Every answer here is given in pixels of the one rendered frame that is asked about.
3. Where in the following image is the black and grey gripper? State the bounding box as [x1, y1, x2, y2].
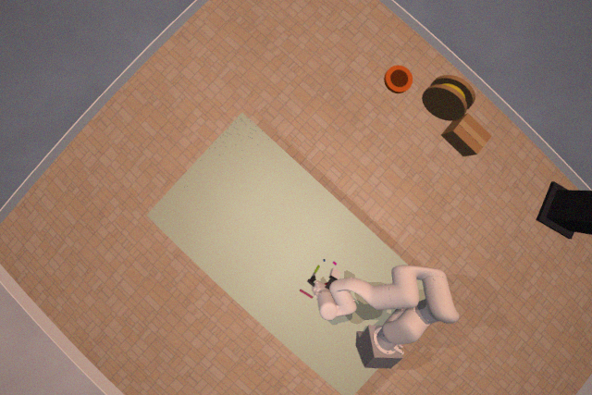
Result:
[307, 275, 327, 297]

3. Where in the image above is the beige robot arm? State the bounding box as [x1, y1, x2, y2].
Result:
[315, 265, 460, 355]

